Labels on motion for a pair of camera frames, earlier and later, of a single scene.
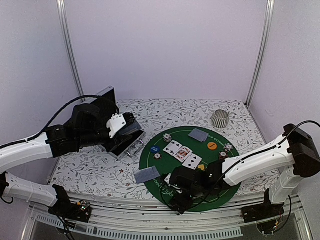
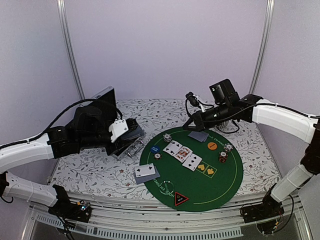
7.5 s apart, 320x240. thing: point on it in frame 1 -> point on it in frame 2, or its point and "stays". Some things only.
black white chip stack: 167,137 stays
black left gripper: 118,135 -> 120,144
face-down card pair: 199,135 stays
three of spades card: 193,161 stays
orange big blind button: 212,146 stays
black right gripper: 185,203 -> 197,118
